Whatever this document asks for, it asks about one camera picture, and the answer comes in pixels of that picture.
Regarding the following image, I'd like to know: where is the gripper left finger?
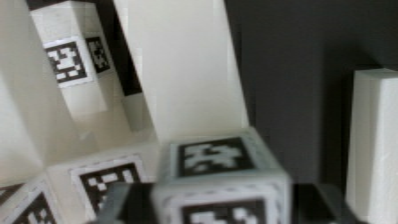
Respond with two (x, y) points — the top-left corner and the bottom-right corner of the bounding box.
(88, 183), (157, 224)

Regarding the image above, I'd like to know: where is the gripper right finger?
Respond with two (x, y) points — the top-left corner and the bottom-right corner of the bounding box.
(292, 183), (368, 224)

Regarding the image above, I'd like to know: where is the white tagged cube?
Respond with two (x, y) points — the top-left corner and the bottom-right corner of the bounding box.
(0, 174), (64, 224)
(152, 128), (292, 224)

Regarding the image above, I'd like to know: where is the white chair back frame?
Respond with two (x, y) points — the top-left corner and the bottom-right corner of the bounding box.
(0, 0), (253, 174)

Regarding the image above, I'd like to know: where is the white chair leg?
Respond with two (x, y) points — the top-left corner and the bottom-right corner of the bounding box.
(31, 0), (123, 116)

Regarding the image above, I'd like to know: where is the white chair seat part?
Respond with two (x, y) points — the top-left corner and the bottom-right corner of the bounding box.
(45, 93), (160, 224)

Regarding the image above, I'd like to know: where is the white right obstacle bar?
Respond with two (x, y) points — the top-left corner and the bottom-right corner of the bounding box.
(347, 69), (398, 224)

